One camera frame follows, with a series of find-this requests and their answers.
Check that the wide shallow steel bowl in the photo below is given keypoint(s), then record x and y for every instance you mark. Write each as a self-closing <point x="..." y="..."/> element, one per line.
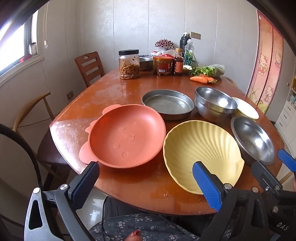
<point x="252" y="139"/>

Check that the brown sauce bottle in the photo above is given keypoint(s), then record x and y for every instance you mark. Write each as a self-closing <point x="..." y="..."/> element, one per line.
<point x="178" y="64"/>

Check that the light wooden armchair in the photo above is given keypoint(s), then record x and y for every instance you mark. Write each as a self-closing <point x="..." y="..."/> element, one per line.
<point x="231" y="81"/>
<point x="53" y="148"/>

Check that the clear container on sill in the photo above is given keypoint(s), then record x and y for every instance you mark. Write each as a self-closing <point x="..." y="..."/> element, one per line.
<point x="33" y="48"/>

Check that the red mushroom ornament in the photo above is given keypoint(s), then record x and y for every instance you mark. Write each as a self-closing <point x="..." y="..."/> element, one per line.
<point x="164" y="43"/>

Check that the clear plastic bottle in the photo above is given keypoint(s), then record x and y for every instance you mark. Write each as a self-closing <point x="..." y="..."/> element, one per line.
<point x="190" y="52"/>

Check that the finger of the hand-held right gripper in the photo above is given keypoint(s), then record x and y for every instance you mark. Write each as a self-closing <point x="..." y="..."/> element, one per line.
<point x="266" y="177"/>
<point x="286" y="160"/>

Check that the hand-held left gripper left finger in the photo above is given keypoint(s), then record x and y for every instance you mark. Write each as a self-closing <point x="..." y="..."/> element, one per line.
<point x="84" y="185"/>

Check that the small white bottles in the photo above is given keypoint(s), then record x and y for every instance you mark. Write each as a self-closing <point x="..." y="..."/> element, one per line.
<point x="156" y="52"/>

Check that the brown wooden slat chair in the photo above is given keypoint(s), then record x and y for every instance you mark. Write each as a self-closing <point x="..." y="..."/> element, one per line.
<point x="89" y="64"/>

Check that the window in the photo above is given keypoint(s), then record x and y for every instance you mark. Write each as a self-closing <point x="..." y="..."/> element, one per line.
<point x="13" y="46"/>

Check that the bag of green herbs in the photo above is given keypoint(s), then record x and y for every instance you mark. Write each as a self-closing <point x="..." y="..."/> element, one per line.
<point x="208" y="70"/>

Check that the orange bear-shaped plate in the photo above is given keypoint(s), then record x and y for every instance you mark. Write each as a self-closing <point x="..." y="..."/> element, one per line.
<point x="124" y="136"/>

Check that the clear jar with black lid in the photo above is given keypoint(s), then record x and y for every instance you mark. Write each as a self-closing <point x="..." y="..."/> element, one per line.
<point x="129" y="66"/>

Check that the blue patterned plate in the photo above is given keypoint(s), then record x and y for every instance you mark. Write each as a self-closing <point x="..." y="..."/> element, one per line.
<point x="145" y="55"/>

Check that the white shelf cabinet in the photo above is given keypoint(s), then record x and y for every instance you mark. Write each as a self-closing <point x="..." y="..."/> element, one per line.
<point x="286" y="120"/>

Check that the round metal pan plate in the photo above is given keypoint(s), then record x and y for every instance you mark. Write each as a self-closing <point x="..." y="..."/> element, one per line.
<point x="168" y="103"/>

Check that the pink cartoon cat door curtain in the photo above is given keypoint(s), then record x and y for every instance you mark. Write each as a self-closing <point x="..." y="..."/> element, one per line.
<point x="266" y="69"/>

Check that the yellow shell-shaped plate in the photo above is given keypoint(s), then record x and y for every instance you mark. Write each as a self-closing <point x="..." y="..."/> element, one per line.
<point x="198" y="143"/>

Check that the red snack package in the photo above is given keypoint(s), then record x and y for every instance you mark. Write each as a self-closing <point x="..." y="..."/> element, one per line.
<point x="167" y="54"/>

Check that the dark floral clothing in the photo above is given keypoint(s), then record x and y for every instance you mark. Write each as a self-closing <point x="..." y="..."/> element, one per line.
<point x="143" y="224"/>

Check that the pickle jar with red label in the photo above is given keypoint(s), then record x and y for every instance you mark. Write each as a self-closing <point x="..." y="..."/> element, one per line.
<point x="162" y="66"/>

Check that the carrot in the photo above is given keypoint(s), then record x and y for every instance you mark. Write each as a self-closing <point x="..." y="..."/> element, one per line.
<point x="210" y="79"/>
<point x="198" y="80"/>

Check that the wall socket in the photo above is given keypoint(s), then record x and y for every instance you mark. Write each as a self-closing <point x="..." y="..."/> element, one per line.
<point x="70" y="95"/>

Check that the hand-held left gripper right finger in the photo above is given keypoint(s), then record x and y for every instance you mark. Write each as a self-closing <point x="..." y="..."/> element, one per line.
<point x="207" y="185"/>

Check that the red object on sill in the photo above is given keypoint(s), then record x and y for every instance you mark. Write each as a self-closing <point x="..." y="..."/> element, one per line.
<point x="25" y="58"/>

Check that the small steel bowl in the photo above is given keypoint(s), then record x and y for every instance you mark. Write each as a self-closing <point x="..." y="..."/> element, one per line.
<point x="145" y="63"/>

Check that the deep steel bowl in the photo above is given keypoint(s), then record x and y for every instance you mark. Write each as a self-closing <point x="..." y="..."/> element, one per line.
<point x="215" y="99"/>

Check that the round white wall hook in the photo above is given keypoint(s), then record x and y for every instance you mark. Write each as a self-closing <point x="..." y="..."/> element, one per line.
<point x="45" y="44"/>

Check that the black thermos bottle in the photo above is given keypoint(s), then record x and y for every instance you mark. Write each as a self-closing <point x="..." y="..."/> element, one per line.
<point x="183" y="41"/>

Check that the small white dish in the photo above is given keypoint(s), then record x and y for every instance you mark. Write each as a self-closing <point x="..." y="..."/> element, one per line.
<point x="187" y="67"/>

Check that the yellow white ceramic bowl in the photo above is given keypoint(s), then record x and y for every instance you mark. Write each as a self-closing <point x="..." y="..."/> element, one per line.
<point x="247" y="109"/>

